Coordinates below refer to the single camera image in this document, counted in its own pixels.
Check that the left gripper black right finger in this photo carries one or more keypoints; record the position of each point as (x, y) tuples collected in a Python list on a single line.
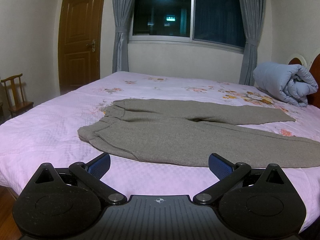
[(230, 176)]

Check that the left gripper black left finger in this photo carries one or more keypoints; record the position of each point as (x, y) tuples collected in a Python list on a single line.
[(90, 174)]

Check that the grey knit pants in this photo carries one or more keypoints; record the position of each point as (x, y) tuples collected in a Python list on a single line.
[(187, 132)]

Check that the pink floral bed sheet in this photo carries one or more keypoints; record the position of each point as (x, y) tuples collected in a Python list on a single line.
[(48, 133)]

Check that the wooden chair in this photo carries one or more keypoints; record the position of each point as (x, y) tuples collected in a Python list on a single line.
[(15, 97)]

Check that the rolled light blue quilt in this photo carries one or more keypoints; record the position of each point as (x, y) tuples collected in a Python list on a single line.
[(282, 82)]

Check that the red wooden headboard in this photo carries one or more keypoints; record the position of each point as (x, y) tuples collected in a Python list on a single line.
[(309, 72)]

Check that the sliding glass window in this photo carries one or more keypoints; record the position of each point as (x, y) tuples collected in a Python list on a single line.
[(216, 22)]

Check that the brown wooden door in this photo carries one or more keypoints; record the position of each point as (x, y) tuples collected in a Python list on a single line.
[(79, 43)]

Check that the right grey curtain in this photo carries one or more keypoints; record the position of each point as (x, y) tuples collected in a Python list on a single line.
[(253, 13)]

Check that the grey curtain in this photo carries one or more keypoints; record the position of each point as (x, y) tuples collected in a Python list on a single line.
[(122, 10), (253, 13)]

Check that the left grey curtain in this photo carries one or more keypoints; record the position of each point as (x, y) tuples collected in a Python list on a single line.
[(122, 10)]

